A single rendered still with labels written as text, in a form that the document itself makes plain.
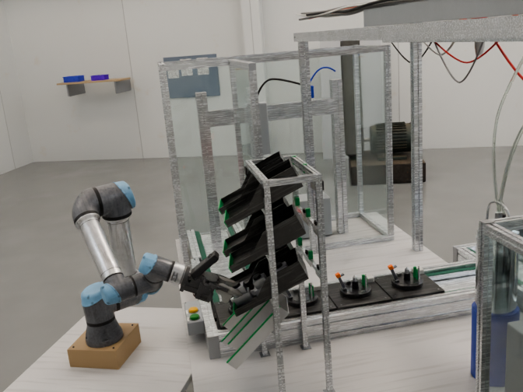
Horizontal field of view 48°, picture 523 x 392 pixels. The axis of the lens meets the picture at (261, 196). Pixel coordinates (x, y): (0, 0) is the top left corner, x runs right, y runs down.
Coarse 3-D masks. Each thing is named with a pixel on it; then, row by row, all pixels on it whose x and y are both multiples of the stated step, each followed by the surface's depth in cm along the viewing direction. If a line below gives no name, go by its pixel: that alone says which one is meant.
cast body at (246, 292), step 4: (236, 284) 203; (240, 284) 203; (244, 284) 205; (236, 288) 202; (240, 288) 202; (244, 288) 202; (248, 288) 205; (244, 292) 202; (248, 292) 202; (252, 292) 204; (236, 296) 202; (240, 296) 202; (244, 296) 202; (248, 296) 202; (252, 296) 203; (236, 300) 203; (240, 300) 203; (244, 300) 203; (248, 300) 203; (236, 304) 203; (240, 304) 203
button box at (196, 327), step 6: (198, 300) 265; (186, 306) 260; (192, 306) 259; (198, 306) 259; (186, 312) 254; (198, 312) 253; (186, 318) 250; (198, 318) 247; (192, 324) 245; (198, 324) 245; (192, 330) 246; (198, 330) 246; (204, 330) 247
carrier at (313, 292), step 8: (312, 288) 251; (320, 288) 263; (288, 296) 252; (296, 296) 254; (312, 296) 248; (320, 296) 256; (288, 304) 251; (296, 304) 248; (312, 304) 249; (320, 304) 249; (328, 304) 249; (296, 312) 244; (312, 312) 243; (320, 312) 244
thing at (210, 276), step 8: (208, 272) 205; (184, 280) 199; (192, 280) 201; (200, 280) 201; (208, 280) 199; (216, 280) 201; (184, 288) 202; (192, 288) 202; (200, 288) 200; (208, 288) 200; (200, 296) 201; (208, 296) 201
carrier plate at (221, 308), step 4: (232, 300) 260; (216, 304) 257; (220, 304) 257; (224, 304) 256; (228, 304) 256; (216, 308) 253; (220, 308) 253; (224, 308) 253; (216, 312) 250; (220, 312) 250; (224, 312) 249; (228, 312) 249; (220, 316) 246; (224, 316) 246; (228, 316) 245; (220, 320) 242; (224, 320) 242; (220, 324) 239; (220, 328) 237; (224, 328) 237
